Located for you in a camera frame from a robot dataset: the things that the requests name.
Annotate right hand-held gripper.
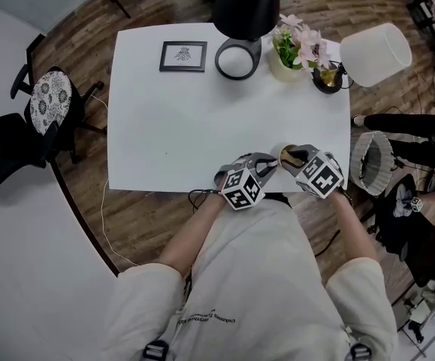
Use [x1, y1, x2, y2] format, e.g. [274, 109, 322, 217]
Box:
[282, 144, 345, 202]

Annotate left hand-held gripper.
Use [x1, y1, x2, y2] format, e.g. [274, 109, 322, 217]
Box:
[213, 152, 279, 211]

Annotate person's right forearm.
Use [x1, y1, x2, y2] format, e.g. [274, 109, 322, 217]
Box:
[329, 190, 379, 274]

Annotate person's left forearm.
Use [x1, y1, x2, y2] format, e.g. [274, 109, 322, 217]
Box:
[159, 193, 225, 278]

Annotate grey pleated basket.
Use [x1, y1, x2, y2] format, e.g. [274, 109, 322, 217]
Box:
[349, 130, 394, 196]

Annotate grey cloth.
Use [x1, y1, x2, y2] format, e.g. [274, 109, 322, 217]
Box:
[393, 184, 415, 217]

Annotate pink flowers in cream pot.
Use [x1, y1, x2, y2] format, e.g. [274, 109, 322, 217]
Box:
[268, 13, 333, 82]

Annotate white shade brass table lamp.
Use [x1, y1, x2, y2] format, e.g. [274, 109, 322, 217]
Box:
[312, 23, 412, 96]

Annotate black desk lamp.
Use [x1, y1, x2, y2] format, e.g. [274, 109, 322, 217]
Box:
[212, 0, 281, 80]

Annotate floral seat cushion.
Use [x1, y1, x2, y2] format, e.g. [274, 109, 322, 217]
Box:
[29, 70, 71, 135]

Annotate black high-back office chair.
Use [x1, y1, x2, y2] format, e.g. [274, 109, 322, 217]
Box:
[0, 64, 105, 197]

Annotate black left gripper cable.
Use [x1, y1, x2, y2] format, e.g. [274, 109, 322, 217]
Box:
[188, 188, 222, 214]

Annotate black picture frame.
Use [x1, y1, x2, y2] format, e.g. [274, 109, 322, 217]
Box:
[159, 41, 208, 74]

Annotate white floor cable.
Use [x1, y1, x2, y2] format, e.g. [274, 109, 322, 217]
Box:
[89, 94, 141, 266]

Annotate black strap buckle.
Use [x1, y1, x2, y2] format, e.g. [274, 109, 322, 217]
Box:
[350, 342, 372, 361]
[143, 339, 170, 361]

